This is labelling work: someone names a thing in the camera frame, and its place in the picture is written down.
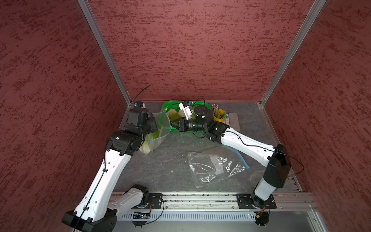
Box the chinese cabbage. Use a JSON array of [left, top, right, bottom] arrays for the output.
[[167, 108, 181, 121], [139, 127, 164, 155]]

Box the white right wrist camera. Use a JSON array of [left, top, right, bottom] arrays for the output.
[[178, 101, 192, 120]]

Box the aluminium right corner post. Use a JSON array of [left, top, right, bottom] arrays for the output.
[[260, 0, 327, 108]]

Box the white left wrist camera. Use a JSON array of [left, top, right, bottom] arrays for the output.
[[130, 101, 146, 109]]

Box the clear zipper bag blue seal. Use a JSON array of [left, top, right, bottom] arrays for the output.
[[139, 109, 172, 155]]

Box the perforated white cable tray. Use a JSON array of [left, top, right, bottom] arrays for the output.
[[118, 211, 256, 222]]

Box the blue white small box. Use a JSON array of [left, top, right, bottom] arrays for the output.
[[225, 112, 230, 125]]

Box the green plastic perforated basket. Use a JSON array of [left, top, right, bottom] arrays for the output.
[[161, 98, 214, 133]]

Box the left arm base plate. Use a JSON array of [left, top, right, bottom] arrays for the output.
[[132, 193, 163, 210]]

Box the spare clear zipper bag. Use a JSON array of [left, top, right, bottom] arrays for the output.
[[187, 146, 250, 188]]

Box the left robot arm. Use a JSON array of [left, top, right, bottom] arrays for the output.
[[61, 106, 157, 232]]

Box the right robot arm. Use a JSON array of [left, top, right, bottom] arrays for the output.
[[170, 103, 291, 209]]

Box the aluminium left corner post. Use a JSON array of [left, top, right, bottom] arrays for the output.
[[78, 0, 131, 105]]

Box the aluminium corner post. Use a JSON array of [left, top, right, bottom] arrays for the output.
[[260, 0, 327, 108], [78, 0, 131, 105]]

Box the black right camera cable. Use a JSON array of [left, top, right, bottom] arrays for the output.
[[191, 98, 305, 176]]

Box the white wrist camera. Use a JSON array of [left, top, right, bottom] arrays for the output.
[[178, 101, 192, 120], [130, 101, 146, 109]]

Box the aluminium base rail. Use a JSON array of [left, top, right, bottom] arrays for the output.
[[108, 191, 318, 212]]

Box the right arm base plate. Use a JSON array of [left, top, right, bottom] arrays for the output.
[[236, 193, 277, 210]]

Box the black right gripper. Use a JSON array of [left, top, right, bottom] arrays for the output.
[[170, 115, 208, 131]]

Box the yellow pencil cup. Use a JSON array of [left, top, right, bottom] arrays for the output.
[[213, 108, 227, 123]]

